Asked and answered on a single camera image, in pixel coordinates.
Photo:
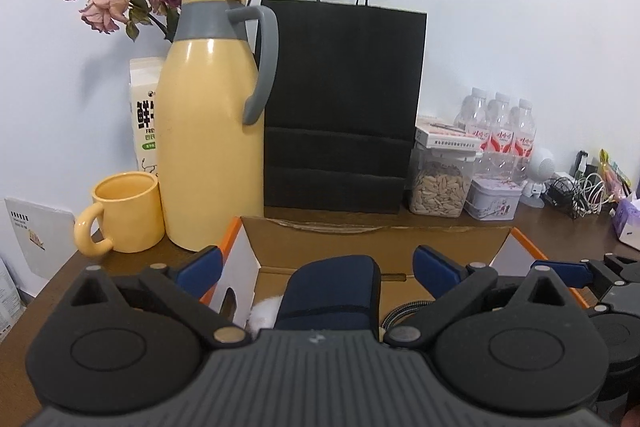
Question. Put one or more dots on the white robot figure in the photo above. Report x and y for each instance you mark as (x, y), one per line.
(539, 169)

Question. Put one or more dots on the white wall panel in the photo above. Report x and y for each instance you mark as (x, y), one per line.
(40, 232)

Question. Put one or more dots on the white milk carton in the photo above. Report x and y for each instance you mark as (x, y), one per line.
(145, 117)

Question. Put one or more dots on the yellow thermos jug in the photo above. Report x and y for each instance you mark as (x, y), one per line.
(210, 132)

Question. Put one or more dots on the clear seed container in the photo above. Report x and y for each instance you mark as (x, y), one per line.
(440, 192)

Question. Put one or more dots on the purple tissue pack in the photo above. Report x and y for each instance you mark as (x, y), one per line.
(629, 222)

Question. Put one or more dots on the black paper bag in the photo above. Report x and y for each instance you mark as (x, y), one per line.
(340, 107)

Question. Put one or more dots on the yellow mug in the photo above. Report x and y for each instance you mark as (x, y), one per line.
(127, 217)

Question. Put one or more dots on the white printed bag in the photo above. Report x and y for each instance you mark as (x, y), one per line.
(7, 302)

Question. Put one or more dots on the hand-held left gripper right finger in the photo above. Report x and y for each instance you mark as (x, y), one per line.
(439, 274)

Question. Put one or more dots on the orange cardboard box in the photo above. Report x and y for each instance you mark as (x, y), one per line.
(350, 247)

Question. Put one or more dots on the navy zip case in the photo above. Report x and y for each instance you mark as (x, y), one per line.
(330, 292)

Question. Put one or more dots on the small white carton box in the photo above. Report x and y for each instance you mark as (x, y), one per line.
(440, 134)

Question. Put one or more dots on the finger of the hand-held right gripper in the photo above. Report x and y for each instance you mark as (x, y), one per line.
(570, 273)

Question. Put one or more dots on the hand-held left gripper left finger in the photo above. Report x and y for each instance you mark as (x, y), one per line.
(200, 271)

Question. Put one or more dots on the printed tin box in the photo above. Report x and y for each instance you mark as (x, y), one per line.
(492, 202)

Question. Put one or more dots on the small black device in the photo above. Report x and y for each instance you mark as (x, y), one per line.
(581, 164)

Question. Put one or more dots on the colourful snack packet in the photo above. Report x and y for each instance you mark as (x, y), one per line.
(614, 174)

